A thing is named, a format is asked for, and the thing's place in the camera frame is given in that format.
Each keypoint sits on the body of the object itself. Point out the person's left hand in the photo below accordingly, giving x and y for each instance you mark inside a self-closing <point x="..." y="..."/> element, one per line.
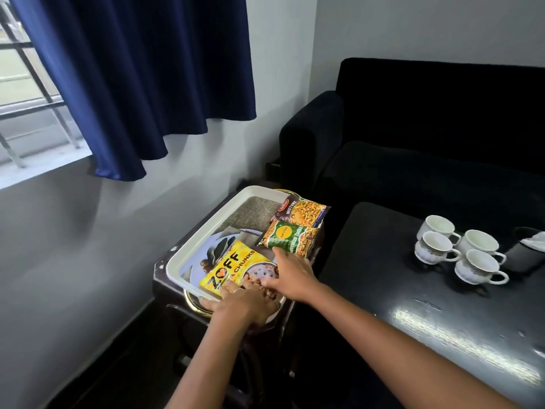
<point x="247" y="304"/>

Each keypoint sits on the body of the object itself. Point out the person's right hand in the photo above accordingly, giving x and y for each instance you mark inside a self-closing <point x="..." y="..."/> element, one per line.
<point x="294" y="276"/>

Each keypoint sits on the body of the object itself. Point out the yellow soya chunks packet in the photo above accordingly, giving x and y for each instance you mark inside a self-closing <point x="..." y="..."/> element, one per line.
<point x="230" y="268"/>

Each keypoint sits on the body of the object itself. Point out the green snacks packet yellow circle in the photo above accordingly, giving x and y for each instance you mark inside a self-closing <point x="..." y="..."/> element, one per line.
<point x="289" y="236"/>

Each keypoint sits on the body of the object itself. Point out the maroon mixture snack packet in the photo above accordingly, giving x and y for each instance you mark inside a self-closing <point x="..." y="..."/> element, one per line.
<point x="304" y="210"/>

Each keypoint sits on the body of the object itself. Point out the patterned white cup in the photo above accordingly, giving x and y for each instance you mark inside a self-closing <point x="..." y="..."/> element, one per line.
<point x="434" y="247"/>
<point x="479" y="266"/>

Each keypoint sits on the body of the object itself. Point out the plain white cup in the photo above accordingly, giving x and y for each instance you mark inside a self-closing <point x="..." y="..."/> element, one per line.
<point x="481" y="242"/>
<point x="438" y="225"/>

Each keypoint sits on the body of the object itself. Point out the black mug with tissue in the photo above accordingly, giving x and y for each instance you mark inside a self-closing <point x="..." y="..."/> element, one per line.
<point x="526" y="251"/>

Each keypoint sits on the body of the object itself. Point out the stack of white napkins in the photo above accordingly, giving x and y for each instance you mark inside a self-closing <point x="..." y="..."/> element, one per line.
<point x="535" y="242"/>

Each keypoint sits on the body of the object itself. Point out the person's left forearm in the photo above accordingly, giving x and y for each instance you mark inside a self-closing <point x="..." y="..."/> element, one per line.
<point x="204" y="366"/>

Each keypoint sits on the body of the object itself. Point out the person's right forearm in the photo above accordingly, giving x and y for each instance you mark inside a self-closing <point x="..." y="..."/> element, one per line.
<point x="404" y="357"/>

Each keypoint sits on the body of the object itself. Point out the dark brown glossy side table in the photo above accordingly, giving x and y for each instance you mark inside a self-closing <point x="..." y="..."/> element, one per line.
<point x="170" y="293"/>

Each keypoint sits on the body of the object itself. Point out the white tray with printed base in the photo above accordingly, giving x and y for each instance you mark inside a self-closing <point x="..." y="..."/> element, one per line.
<point x="204" y="238"/>

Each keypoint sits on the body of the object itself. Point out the black table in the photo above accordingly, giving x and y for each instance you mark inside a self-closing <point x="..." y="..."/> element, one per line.
<point x="426" y="327"/>

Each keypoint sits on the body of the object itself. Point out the black fabric sofa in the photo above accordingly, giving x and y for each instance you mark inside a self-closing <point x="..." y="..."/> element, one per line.
<point x="426" y="123"/>

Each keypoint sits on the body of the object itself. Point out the navy blue curtain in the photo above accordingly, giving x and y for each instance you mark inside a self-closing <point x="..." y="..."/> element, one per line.
<point x="149" y="80"/>

